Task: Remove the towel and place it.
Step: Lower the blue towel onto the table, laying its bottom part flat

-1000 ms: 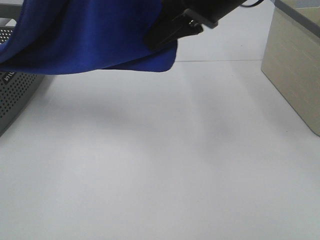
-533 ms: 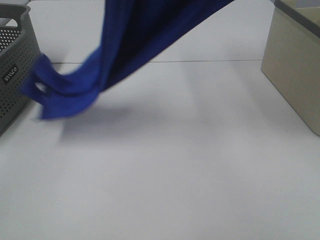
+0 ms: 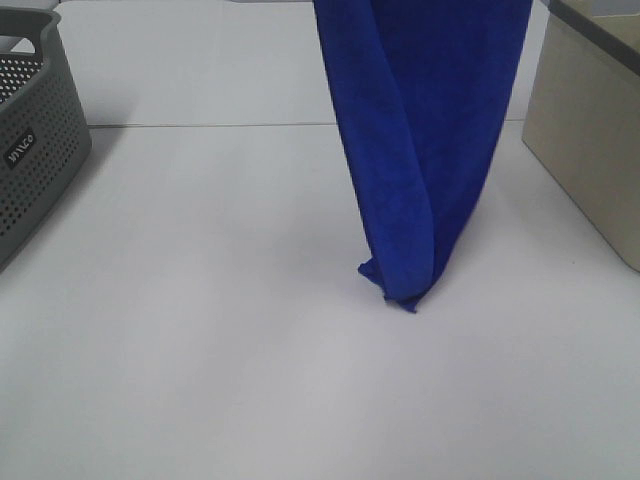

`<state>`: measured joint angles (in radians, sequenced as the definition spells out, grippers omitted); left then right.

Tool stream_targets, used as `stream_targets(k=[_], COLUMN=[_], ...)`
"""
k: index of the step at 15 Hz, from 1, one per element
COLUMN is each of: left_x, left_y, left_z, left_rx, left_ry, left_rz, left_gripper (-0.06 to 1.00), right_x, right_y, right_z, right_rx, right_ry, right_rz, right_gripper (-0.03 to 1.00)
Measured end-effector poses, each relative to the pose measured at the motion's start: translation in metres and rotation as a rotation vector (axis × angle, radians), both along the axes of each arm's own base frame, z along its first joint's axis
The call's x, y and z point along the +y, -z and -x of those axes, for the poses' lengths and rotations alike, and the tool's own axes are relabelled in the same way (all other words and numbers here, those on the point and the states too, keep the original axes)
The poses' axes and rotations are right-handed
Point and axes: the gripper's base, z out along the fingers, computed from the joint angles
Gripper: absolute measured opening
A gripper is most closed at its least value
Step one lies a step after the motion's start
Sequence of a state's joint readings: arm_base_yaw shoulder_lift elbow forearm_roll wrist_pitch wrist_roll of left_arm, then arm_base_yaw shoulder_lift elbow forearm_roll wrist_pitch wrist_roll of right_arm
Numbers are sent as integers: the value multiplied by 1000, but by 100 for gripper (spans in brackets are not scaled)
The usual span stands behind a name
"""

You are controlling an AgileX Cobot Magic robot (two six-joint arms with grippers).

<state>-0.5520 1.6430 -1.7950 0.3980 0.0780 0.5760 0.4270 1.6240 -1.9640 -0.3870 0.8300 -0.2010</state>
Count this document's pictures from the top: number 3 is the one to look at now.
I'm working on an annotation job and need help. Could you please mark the blue microfibre towel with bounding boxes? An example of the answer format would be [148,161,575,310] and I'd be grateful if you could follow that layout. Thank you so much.
[314,1,532,312]

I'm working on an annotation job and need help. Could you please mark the beige storage box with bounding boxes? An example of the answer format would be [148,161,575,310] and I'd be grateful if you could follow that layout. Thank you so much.
[522,1,639,270]

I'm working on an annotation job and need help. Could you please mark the grey perforated plastic basket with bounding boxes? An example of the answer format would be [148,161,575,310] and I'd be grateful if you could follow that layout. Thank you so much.
[1,7,92,264]

